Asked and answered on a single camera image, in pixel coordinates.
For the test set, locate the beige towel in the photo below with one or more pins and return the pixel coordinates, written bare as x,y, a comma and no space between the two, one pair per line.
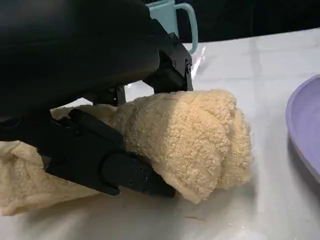
190,140

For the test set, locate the pale green mug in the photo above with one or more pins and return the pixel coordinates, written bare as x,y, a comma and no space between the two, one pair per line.
193,27

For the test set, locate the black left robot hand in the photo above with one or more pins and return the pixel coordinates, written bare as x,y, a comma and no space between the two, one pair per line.
62,55

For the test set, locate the lilac plate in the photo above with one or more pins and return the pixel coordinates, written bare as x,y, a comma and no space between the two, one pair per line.
305,120

